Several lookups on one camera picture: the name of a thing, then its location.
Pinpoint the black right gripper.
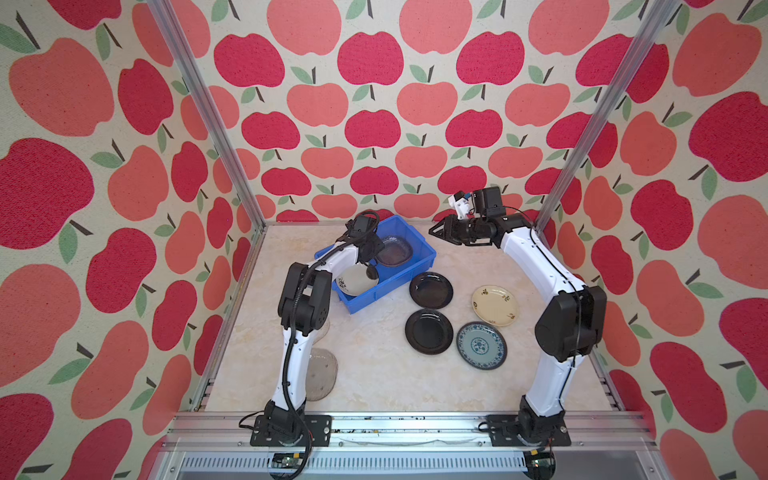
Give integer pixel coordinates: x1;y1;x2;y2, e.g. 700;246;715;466
428;212;487;245

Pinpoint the clear glass plate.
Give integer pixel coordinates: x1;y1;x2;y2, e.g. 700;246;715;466
306;348;338;402
375;235;413;268
315;320;331;342

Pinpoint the white floral round plate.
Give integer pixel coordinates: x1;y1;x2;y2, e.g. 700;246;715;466
336;263;380;297

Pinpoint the cream yellow round plate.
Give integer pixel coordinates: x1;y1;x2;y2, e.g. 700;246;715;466
471;285;520;328

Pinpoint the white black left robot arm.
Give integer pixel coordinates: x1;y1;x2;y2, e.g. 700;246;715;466
250;228;383;448

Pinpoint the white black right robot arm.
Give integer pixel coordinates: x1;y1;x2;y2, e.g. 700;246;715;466
429;212;607;446

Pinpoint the blue plastic bin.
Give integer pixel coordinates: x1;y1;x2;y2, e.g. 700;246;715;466
315;216;437;314

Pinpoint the black round plate rear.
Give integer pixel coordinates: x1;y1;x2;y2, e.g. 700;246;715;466
409;272;454;310

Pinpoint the black round plate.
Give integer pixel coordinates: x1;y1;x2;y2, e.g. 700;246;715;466
404;309;454;355
409;272;454;310

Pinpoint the black round plate front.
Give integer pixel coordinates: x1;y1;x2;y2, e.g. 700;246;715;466
404;309;454;355

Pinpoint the blue patterned round plate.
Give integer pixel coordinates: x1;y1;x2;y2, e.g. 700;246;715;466
456;322;508;371

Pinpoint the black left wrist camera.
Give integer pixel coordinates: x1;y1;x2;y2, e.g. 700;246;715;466
345;210;380;241

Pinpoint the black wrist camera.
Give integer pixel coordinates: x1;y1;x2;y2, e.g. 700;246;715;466
345;210;380;241
449;186;506;220

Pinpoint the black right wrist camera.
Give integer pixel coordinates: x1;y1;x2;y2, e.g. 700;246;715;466
449;186;506;220

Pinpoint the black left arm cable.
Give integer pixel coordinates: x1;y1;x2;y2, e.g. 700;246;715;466
281;209;381;480

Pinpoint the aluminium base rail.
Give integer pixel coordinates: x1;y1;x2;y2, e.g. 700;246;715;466
146;411;671;479

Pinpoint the aluminium left corner post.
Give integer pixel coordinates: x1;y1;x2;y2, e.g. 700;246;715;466
148;0;266;233

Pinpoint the aluminium corner post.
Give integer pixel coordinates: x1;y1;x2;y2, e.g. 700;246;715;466
148;0;266;233
535;0;682;239

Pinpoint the aluminium right corner post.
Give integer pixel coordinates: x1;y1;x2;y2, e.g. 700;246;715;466
535;0;682;239

